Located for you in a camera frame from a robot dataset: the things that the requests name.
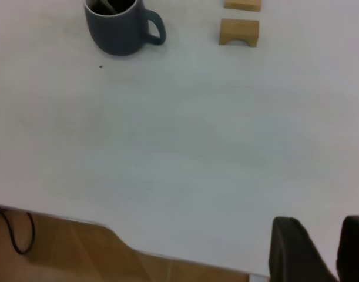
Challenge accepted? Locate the dark grey ceramic mug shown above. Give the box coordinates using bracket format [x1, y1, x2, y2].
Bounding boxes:
[83, 0, 167, 56]

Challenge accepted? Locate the flat rectangular wooden block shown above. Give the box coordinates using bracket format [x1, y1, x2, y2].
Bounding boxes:
[224, 0, 262, 12]

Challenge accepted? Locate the arched wooden block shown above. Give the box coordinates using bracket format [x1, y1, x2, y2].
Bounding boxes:
[218, 18, 260, 48]

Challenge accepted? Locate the metal spoon pale blue handle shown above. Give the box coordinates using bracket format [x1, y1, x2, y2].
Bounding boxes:
[90, 0, 119, 15]

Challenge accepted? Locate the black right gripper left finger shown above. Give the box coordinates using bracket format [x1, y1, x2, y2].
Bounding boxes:
[269, 216, 339, 282]

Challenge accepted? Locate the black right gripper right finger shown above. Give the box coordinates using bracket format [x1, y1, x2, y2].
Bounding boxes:
[337, 215, 359, 282]

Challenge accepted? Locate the black cable under table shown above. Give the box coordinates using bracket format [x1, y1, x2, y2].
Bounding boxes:
[0, 206, 36, 255]

